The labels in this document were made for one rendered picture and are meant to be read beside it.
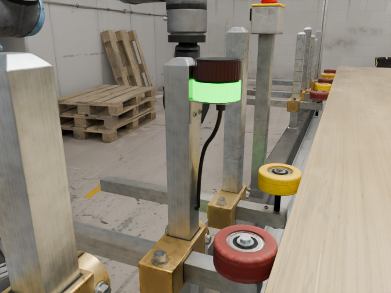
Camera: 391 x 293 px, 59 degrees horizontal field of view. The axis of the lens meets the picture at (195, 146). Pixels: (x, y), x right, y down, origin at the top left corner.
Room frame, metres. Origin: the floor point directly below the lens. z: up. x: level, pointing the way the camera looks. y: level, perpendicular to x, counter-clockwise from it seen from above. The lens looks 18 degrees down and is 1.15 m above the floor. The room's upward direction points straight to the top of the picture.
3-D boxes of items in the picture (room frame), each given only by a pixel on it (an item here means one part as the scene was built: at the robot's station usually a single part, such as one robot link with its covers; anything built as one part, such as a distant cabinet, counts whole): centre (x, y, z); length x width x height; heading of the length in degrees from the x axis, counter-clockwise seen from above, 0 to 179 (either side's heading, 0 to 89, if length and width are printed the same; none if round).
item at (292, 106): (1.58, -0.46, 0.84); 0.14 x 0.06 x 0.05; 157
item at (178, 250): (0.43, 0.02, 0.85); 0.14 x 0.06 x 0.05; 157
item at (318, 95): (1.52, -0.55, 0.85); 0.08 x 0.08 x 0.11
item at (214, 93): (0.43, -0.03, 1.09); 0.06 x 0.06 x 0.02
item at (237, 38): (0.68, -0.08, 0.92); 0.04 x 0.04 x 0.48; 67
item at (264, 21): (0.92, -0.18, 1.18); 0.07 x 0.07 x 0.08; 67
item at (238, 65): (0.43, -0.03, 1.11); 0.06 x 0.06 x 0.02
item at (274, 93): (1.83, -0.47, 0.84); 0.44 x 0.03 x 0.04; 67
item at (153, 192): (0.68, 0.02, 0.81); 0.44 x 0.03 x 0.04; 67
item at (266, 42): (0.92, -0.18, 0.93); 0.05 x 0.05 x 0.45; 67
